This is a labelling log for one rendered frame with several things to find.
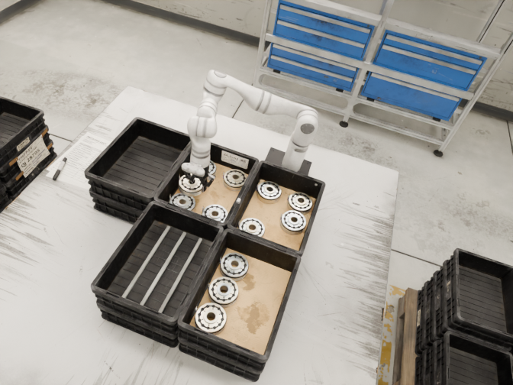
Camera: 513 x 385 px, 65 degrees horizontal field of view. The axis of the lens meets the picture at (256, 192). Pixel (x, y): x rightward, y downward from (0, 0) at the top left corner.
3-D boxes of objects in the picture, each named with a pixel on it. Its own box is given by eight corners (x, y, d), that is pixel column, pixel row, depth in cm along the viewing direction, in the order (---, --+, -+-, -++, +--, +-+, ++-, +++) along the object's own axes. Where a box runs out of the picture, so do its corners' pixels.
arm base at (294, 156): (285, 155, 201) (295, 130, 188) (302, 163, 200) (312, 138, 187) (279, 167, 195) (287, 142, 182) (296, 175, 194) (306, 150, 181)
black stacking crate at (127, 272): (153, 219, 162) (152, 201, 153) (222, 245, 158) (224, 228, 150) (95, 305, 136) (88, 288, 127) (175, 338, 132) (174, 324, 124)
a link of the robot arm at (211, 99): (191, 119, 153) (197, 101, 147) (202, 86, 173) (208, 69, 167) (214, 128, 155) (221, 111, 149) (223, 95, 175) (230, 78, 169)
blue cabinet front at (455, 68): (360, 94, 330) (385, 28, 288) (448, 120, 323) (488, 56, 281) (359, 95, 328) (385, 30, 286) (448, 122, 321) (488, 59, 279)
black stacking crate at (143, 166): (138, 136, 192) (136, 117, 183) (195, 156, 188) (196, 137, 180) (87, 193, 166) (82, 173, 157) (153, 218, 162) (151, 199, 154)
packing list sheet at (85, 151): (84, 131, 204) (83, 131, 204) (125, 145, 202) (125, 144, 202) (41, 174, 183) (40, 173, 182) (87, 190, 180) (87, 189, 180)
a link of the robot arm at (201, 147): (184, 155, 150) (208, 160, 150) (185, 123, 138) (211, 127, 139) (188, 143, 154) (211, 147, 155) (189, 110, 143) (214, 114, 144)
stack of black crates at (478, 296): (416, 289, 236) (455, 247, 202) (468, 307, 233) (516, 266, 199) (413, 355, 209) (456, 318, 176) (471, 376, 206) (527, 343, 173)
